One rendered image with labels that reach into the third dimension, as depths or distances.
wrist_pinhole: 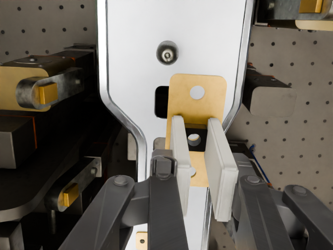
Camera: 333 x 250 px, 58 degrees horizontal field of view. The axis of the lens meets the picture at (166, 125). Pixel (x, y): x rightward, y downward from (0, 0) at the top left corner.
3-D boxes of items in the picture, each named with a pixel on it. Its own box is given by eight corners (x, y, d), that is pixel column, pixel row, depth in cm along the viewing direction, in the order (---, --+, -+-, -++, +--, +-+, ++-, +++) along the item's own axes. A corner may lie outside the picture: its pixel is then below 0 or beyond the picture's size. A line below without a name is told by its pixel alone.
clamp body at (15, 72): (107, 70, 75) (51, 114, 40) (64, 68, 75) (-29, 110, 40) (107, 43, 73) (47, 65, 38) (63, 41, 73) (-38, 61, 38)
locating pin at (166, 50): (177, 62, 46) (178, 68, 40) (156, 61, 46) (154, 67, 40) (179, 40, 45) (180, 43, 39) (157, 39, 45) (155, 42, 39)
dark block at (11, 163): (96, 92, 77) (16, 169, 37) (69, 91, 77) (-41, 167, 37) (95, 73, 75) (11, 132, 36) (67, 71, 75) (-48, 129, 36)
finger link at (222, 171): (222, 168, 14) (239, 169, 14) (208, 116, 20) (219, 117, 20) (214, 222, 15) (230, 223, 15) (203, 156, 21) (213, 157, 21)
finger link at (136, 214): (174, 231, 13) (104, 228, 13) (171, 171, 18) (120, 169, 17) (176, 202, 12) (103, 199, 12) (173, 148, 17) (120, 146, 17)
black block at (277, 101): (259, 83, 76) (310, 120, 48) (220, 81, 76) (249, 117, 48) (262, 62, 74) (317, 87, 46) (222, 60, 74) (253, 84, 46)
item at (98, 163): (125, 123, 80) (101, 178, 52) (114, 123, 80) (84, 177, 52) (125, 108, 78) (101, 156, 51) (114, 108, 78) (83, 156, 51)
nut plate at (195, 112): (212, 185, 23) (214, 194, 22) (162, 182, 23) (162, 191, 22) (227, 76, 20) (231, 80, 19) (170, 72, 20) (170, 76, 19)
